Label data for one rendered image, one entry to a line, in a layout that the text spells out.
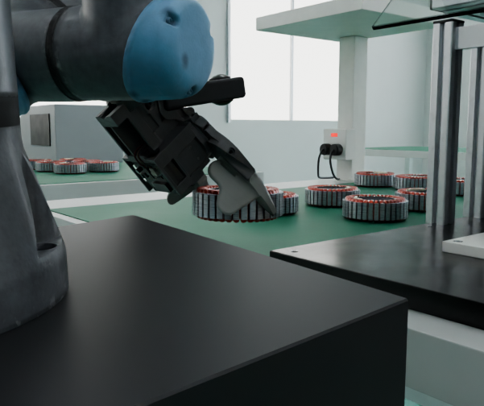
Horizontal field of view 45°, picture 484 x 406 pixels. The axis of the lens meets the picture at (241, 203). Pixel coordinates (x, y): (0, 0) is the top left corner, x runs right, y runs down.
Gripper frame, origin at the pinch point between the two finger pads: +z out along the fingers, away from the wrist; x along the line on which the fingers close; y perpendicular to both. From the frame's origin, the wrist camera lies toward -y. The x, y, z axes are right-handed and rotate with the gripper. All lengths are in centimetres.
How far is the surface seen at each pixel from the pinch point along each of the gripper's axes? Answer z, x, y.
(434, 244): 13.1, 17.5, -8.6
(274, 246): 8.8, -0.8, -0.6
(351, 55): 33, -58, -86
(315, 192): 27.2, -24.5, -26.8
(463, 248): 10.7, 22.9, -6.9
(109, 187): 27, -105, -20
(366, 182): 53, -43, -55
